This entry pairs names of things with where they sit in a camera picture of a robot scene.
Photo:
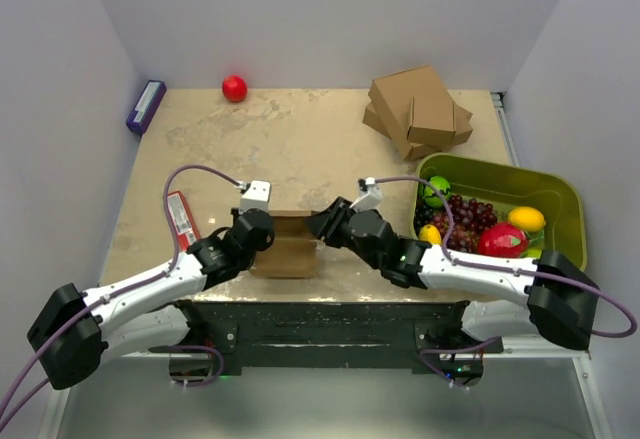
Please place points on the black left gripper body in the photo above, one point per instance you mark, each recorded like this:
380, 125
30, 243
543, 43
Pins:
249, 259

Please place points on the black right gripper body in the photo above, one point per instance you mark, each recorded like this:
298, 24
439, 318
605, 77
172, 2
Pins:
339, 234

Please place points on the brown cardboard box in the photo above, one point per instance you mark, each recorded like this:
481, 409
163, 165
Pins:
293, 252

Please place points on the green plastic tub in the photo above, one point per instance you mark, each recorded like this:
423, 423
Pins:
507, 187

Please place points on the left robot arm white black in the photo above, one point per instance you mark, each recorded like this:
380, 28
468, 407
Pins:
77, 331

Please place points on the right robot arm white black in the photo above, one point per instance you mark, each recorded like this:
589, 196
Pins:
548, 296

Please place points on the red rectangular box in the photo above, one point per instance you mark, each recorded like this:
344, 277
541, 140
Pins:
182, 220

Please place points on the folded cardboard box front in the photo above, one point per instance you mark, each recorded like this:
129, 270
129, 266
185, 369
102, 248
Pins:
439, 123

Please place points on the folded cardboard box bottom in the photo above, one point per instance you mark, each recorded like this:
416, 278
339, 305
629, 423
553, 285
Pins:
380, 121

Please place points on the purple rectangular box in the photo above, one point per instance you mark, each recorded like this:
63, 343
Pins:
146, 106

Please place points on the dark grapes bunch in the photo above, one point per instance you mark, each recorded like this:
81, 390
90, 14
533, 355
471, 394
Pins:
423, 215

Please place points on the yellow mango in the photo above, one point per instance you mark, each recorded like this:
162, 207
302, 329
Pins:
430, 233

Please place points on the green watermelon ball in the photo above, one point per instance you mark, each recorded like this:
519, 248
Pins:
437, 193

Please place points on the red grapes bunch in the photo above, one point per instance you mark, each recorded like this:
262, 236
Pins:
471, 218

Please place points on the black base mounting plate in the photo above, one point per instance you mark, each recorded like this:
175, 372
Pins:
312, 335

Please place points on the red dragon fruit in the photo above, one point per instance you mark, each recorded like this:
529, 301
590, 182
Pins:
503, 240

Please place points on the red apple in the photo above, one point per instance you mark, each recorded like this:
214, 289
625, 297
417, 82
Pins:
234, 88

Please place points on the yellow lemon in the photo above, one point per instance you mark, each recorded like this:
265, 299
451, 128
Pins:
527, 218

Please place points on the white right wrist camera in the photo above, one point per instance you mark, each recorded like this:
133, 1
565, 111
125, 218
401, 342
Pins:
370, 195

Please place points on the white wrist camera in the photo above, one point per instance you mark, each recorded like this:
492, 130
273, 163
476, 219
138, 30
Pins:
370, 195
255, 194

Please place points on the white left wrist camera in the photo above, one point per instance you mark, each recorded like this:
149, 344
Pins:
255, 194

